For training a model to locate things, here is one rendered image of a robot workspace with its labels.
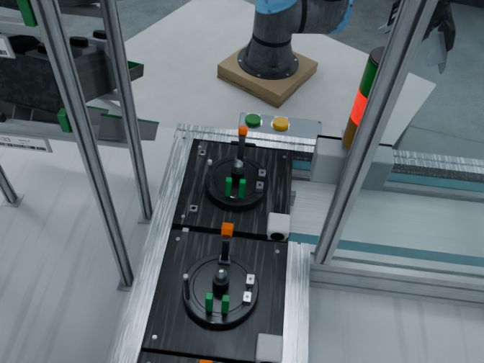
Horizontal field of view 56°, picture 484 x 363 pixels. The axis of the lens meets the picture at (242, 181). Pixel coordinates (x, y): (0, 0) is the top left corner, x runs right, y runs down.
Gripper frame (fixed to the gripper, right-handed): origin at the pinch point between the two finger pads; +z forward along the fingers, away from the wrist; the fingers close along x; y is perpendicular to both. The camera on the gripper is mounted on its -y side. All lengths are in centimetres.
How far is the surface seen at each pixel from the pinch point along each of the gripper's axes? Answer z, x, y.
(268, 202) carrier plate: 16.4, 1.4, 40.8
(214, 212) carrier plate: 15, -3, 51
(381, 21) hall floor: 161, -116, -159
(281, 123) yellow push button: 20.7, -15.1, 22.8
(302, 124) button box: 22.7, -12.4, 18.2
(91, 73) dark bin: -20, -18, 59
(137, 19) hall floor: 140, -211, -18
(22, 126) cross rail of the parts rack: -23, -13, 72
